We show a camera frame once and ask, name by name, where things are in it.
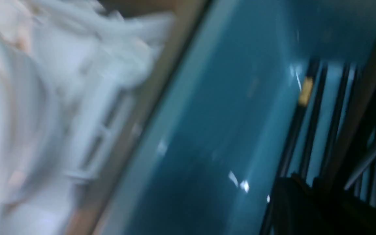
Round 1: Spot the blue plastic chopstick bin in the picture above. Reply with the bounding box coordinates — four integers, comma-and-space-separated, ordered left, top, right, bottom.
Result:
96, 0, 376, 235

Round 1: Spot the pile of white spoons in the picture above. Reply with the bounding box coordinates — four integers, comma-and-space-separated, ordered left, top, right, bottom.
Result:
0, 0, 176, 235

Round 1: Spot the grey plastic spoon bin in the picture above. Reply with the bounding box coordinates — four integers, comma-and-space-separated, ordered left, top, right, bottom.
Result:
61, 0, 213, 235

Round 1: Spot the bundle of black chopsticks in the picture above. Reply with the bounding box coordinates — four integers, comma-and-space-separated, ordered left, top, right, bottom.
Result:
260, 57, 376, 235

